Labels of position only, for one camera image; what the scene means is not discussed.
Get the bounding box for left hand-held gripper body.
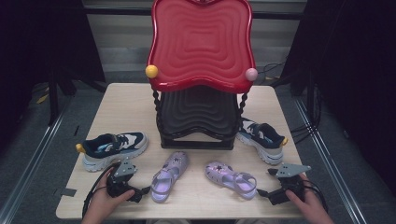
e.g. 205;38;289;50
106;159;138;198

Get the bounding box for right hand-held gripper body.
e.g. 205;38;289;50
268;163;312;206

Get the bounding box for navy and white sneaker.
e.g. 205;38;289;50
75;132;149;173
235;117;289;166

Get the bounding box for purple sandal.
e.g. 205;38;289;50
204;161;258;201
150;150;190;203

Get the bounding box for red and black shoe rack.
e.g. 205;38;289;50
145;0;260;151

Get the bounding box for person's left hand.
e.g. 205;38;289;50
83;168;136;220

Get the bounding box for person's right hand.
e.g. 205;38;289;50
285;174;331;218

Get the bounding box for grey tape strip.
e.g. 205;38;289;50
60;187;78;198

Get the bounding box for black metal stand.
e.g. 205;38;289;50
46;69;108;127

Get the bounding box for yellow tape strip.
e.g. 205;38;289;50
35;92;50;105

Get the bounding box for black curtain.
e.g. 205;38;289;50
279;0;396;194
0;0;106;150

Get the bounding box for right hand-held gripper cable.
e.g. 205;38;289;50
301;178;330;214

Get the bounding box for hand-held gripper cable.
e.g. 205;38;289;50
81;161;122;218
301;178;330;214

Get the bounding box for metal floor rail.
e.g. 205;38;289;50
0;102;74;224
293;97;368;224

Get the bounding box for left hand-held gripper cable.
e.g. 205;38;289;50
81;161;122;218

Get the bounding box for black floor cable bundle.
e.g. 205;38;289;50
289;82;323;146

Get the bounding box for thin black cable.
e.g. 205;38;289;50
256;60;288;87

